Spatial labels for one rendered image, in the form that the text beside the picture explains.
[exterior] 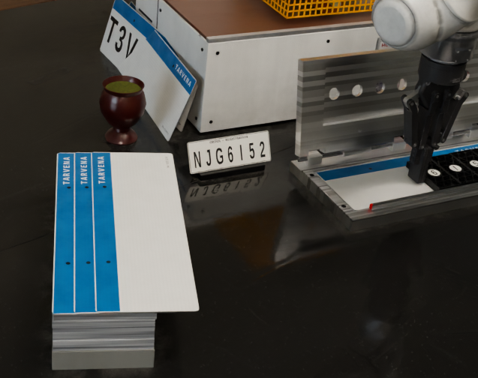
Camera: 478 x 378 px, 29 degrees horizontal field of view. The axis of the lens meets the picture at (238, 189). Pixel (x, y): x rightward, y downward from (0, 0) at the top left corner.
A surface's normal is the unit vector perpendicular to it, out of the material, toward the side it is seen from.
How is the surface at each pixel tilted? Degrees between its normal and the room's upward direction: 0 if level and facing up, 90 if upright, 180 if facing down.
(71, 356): 90
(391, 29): 95
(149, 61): 69
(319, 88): 79
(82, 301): 0
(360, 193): 0
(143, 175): 0
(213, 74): 90
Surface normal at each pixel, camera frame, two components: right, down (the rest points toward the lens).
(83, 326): 0.15, 0.53
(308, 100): 0.46, 0.33
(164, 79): -0.82, -0.19
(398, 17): -0.71, 0.43
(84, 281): 0.10, -0.85
